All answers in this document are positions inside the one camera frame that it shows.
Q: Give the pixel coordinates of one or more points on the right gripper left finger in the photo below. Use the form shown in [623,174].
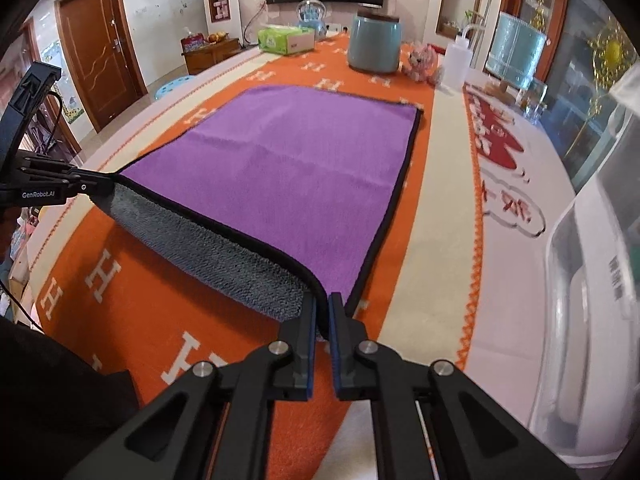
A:
[213,422]

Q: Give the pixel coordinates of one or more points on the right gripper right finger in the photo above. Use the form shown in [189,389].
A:
[431,421]

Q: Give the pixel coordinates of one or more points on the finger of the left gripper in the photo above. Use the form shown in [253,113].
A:
[85,185]

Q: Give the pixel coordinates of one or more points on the purple grey microfiber towel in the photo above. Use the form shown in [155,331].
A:
[281,192]

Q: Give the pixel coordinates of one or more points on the brown wooden door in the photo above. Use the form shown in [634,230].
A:
[98,50]

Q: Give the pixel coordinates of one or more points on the clear plastic storage box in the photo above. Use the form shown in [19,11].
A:
[586,406]

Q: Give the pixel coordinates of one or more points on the blue round stool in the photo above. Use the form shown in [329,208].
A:
[171,85]

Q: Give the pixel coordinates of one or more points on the wooden tv cabinet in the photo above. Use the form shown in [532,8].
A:
[209,55]

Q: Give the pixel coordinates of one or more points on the red snack package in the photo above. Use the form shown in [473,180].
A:
[192,41]

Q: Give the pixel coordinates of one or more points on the green tissue box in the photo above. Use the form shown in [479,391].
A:
[286,40]

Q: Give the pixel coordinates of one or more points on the white printed tablecloth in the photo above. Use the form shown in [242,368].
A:
[459,277]

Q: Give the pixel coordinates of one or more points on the snow globe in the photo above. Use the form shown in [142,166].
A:
[311,14]

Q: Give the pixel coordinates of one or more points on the blue ceramic jar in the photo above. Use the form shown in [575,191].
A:
[374,42]

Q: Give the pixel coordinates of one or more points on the pink plush toy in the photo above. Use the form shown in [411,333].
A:
[423,66]

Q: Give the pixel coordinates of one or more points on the white squeeze bottle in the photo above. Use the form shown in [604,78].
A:
[457,60]

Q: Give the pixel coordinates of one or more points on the light blue metal canister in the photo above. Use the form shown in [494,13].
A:
[515,51]

